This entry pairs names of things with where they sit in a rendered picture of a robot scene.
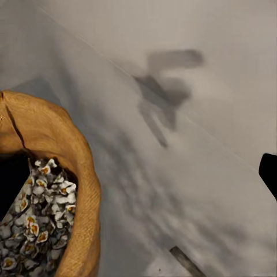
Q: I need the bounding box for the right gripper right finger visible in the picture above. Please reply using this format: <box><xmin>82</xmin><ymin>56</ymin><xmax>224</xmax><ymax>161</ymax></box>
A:
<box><xmin>259</xmin><ymin>153</ymin><xmax>277</xmax><ymax>199</ymax></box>

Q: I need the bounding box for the popcorn bag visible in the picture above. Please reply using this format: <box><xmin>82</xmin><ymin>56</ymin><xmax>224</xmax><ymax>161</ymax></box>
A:
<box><xmin>0</xmin><ymin>91</ymin><xmax>102</xmax><ymax>277</ymax></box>

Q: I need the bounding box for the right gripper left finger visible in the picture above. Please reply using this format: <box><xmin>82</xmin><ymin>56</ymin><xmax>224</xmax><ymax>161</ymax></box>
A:
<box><xmin>0</xmin><ymin>154</ymin><xmax>31</xmax><ymax>223</ymax></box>

